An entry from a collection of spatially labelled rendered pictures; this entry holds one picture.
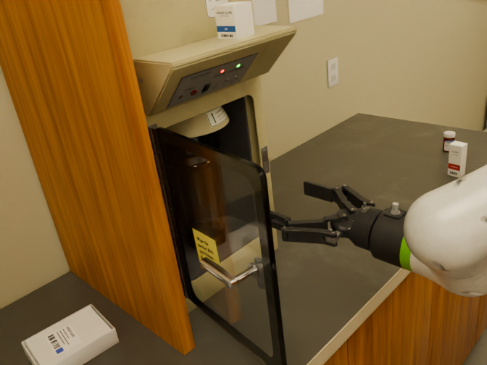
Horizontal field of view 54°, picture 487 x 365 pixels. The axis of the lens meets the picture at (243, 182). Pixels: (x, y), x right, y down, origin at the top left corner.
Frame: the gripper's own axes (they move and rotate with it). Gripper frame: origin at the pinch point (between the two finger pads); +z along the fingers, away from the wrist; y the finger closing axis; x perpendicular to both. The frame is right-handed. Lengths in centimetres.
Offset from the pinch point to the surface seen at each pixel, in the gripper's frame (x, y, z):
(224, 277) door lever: -1.0, 25.4, -8.0
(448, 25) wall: 5, -219, 60
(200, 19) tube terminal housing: -35.1, 0.8, 17.5
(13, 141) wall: -12, 27, 61
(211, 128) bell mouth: -12.8, 1.0, 19.1
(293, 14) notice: -23, -80, 60
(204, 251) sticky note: 3.0, 18.9, 4.8
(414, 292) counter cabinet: 43, -38, -10
